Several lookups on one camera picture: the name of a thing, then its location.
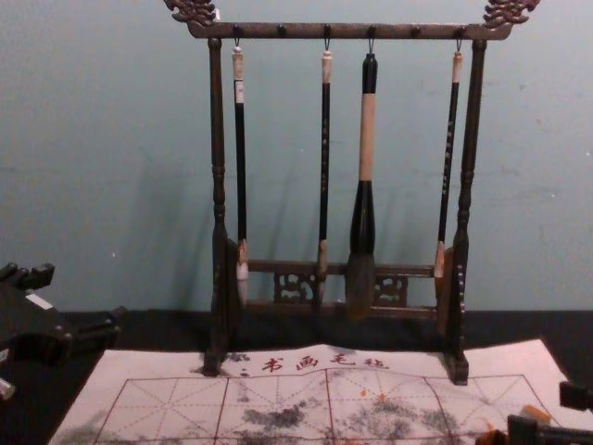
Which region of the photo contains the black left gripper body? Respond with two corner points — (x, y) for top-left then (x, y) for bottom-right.
(0, 276), (75, 368)

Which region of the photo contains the small orange block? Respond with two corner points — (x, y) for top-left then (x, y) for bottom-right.
(518, 404), (553, 425)

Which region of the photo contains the black table cloth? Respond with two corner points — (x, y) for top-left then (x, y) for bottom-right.
(0, 304), (593, 445)

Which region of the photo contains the white felt mat, red grid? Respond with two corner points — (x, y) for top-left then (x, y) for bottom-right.
(47, 337), (569, 445)

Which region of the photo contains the thin brush with white label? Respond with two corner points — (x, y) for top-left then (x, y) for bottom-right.
(230, 27), (252, 311)

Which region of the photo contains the dark carved wooden brush rack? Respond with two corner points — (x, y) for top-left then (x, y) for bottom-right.
(163, 0), (541, 387)

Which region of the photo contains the thin black calligraphy brush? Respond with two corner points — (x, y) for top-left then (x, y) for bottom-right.
(432, 28), (465, 280)
(315, 27), (335, 303)

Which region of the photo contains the large black and tan brush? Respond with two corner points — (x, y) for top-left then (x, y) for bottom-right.
(346, 28), (379, 322)

